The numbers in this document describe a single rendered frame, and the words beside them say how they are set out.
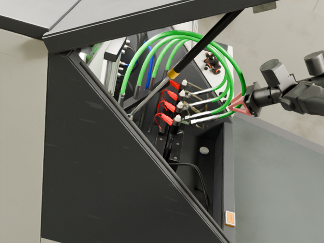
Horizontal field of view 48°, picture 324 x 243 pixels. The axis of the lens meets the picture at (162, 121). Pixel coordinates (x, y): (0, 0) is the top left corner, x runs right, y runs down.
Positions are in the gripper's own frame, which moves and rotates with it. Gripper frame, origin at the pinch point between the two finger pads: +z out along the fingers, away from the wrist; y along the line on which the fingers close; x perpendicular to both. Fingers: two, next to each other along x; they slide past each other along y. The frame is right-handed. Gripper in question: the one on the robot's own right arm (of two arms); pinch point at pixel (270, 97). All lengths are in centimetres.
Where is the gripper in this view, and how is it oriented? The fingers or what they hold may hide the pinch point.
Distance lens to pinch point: 131.5
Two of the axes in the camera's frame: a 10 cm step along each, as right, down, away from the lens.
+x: -4.0, 5.0, -7.7
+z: -8.0, 2.3, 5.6
